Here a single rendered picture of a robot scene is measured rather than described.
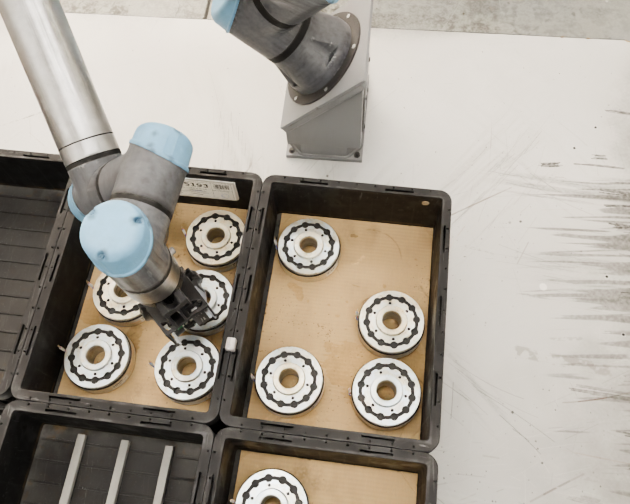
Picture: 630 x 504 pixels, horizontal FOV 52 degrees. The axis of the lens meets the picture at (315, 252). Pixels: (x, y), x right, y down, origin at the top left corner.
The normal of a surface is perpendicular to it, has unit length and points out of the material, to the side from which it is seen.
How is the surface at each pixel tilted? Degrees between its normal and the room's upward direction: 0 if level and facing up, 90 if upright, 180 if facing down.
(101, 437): 0
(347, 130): 90
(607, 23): 0
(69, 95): 33
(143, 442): 0
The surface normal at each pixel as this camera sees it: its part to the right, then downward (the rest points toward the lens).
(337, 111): -0.11, 0.91
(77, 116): 0.33, 0.03
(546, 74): -0.04, -0.42
